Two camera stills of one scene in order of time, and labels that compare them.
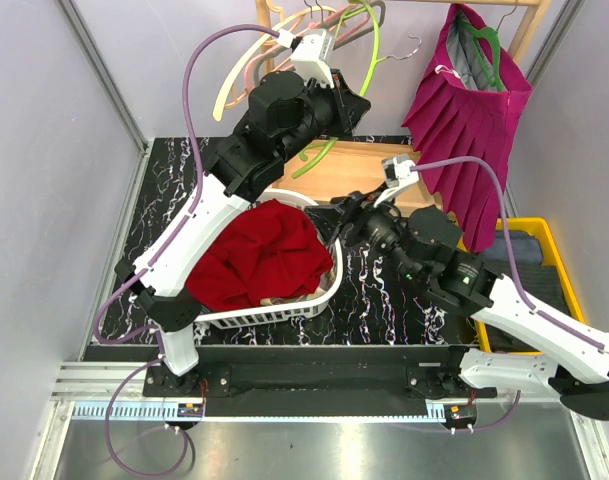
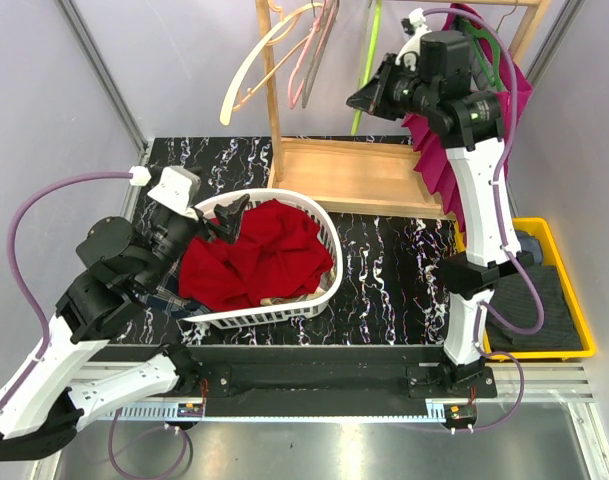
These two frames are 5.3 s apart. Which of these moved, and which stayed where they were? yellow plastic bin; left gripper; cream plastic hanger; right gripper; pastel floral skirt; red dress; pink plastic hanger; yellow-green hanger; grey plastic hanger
Moved: left gripper; yellow-green hanger; pink plastic hanger; grey plastic hanger; right gripper; cream plastic hanger
Stayed: pastel floral skirt; red dress; yellow plastic bin
